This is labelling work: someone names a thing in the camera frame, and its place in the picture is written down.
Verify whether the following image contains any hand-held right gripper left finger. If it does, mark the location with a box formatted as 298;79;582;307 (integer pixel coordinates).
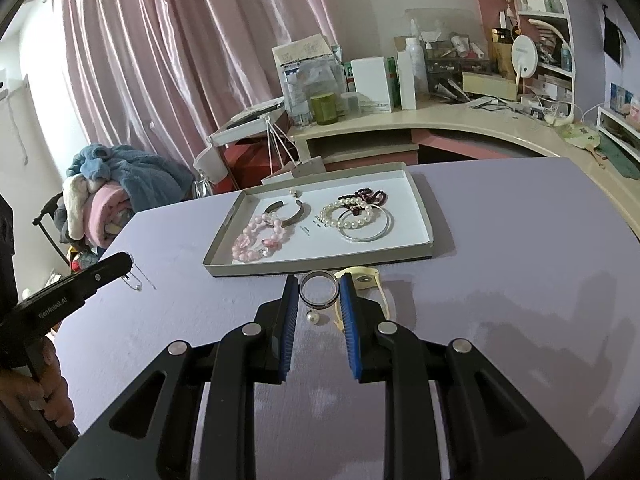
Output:
50;274;300;480

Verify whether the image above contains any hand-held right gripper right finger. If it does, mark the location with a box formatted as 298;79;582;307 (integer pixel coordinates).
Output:
339;275;586;480

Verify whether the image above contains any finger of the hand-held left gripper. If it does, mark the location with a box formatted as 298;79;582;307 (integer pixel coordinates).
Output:
65;251;135;296

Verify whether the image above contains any silver ring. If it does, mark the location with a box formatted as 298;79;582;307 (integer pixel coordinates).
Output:
299;270;339;310

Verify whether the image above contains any cream watch strap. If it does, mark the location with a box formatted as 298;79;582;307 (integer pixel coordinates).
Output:
330;266;392;334

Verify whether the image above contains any grey cardboard tray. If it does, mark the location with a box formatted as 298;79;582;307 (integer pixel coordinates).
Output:
202;161;435;278

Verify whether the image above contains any thin silver bangle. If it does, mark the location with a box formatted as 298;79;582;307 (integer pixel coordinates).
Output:
337;205;395;244

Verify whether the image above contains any pink bead bracelet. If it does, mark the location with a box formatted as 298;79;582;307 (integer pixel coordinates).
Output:
231;211;296;264

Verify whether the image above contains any grey cuff bracelet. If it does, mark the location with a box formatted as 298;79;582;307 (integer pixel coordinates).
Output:
263;199;306;226

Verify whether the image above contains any white pearl bracelet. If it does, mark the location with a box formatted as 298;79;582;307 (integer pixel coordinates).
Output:
320;196;376;231

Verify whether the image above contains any dark red bead necklace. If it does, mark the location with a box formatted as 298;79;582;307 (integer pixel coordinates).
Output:
337;187;389;216

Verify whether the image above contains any person's left hand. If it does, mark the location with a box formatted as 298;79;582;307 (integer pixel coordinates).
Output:
0;339;77;432

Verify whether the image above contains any person's dark clothing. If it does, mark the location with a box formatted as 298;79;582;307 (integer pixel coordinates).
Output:
0;192;23;311

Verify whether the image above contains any black chair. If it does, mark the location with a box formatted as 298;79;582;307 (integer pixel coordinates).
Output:
32;192;72;267

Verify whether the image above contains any pile of blankets and clothes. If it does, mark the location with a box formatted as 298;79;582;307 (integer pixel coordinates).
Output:
53;143;194;262

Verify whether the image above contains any lavender tablecloth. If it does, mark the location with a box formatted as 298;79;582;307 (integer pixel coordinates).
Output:
50;156;640;480

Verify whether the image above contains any white paper bag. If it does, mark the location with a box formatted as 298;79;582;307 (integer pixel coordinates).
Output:
192;100;302;197

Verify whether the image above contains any white air conditioner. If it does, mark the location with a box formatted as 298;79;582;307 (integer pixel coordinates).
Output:
0;67;27;102

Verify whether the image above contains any pink curtain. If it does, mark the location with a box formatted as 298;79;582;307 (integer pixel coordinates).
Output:
47;0;351;202

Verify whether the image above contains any green glass jar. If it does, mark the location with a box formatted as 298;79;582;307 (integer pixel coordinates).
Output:
310;92;336;126

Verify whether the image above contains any beige corner desk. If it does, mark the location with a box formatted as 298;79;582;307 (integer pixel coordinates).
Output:
287;94;640;237

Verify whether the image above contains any white carton box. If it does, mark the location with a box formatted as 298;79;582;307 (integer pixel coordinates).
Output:
350;56;394;114

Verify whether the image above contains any clear bag of papers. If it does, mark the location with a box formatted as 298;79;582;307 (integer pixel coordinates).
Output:
272;33;347;129

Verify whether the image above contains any white pump bottle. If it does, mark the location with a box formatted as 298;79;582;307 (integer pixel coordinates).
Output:
404;19;430;95

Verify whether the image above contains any beige flat box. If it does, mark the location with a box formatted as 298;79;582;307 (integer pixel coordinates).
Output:
461;71;521;101

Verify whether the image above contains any clear acrylic organizer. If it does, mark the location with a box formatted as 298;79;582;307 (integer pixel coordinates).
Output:
404;7;492;95

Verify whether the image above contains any green hand fan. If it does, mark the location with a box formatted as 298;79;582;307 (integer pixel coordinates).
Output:
557;122;607;169

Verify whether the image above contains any green cloth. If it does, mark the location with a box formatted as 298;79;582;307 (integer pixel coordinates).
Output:
596;132;640;181

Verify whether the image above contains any round white mirror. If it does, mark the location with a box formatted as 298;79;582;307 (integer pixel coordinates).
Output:
510;35;539;97

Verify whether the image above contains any white desktop organizer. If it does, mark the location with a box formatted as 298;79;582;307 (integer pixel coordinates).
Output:
596;105;640;162

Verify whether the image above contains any white desk lamp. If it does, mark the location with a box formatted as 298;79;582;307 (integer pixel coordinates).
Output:
528;17;577;126

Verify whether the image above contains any black hanging cap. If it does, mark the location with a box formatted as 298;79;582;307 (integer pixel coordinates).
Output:
602;4;626;66

